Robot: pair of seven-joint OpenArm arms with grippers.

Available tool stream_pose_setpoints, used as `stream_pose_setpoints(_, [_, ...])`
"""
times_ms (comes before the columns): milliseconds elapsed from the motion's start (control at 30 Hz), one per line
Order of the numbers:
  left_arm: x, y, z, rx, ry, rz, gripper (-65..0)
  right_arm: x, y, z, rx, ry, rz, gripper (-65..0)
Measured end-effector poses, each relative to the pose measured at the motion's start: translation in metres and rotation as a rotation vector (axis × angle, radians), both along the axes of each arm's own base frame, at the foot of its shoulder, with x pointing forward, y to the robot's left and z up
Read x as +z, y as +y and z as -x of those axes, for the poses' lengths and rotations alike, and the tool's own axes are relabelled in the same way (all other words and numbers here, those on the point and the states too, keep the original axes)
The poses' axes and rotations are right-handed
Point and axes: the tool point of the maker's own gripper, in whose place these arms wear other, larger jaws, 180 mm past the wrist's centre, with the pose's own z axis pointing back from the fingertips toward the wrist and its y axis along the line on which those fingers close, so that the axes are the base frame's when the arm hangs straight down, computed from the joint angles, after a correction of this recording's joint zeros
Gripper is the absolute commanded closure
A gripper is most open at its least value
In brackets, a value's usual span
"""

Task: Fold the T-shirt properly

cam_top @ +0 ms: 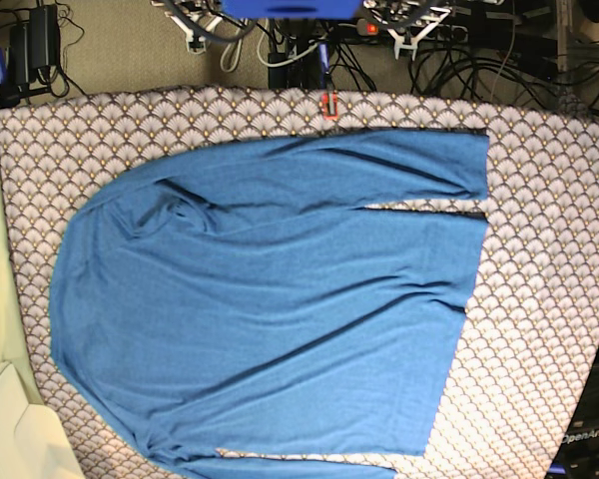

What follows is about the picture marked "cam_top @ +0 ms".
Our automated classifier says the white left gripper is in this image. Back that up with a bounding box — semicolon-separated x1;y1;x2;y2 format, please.
387;9;450;59

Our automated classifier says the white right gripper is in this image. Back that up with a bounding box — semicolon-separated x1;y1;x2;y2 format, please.
152;0;221;54

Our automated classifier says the blue long-sleeve T-shirt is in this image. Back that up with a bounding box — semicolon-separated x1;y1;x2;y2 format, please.
49;130;489;478

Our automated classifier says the red and grey table clamp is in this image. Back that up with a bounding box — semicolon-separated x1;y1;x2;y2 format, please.
319;90;338;121

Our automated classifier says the black power adapter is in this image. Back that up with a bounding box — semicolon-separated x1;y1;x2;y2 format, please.
8;4;60;87

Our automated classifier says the fan-patterned table cloth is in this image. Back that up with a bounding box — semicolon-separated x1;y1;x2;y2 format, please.
0;87;599;478

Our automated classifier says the black OpenArm base box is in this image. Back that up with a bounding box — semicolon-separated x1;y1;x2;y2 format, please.
546;353;599;478

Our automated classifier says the grey looped cable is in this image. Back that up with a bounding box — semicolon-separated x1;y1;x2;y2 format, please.
220;29;246;74

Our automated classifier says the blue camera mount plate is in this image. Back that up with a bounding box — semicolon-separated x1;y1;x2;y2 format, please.
222;0;362;20

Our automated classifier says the black power strip red switch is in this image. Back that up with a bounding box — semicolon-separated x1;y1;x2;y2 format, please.
352;18;468;42

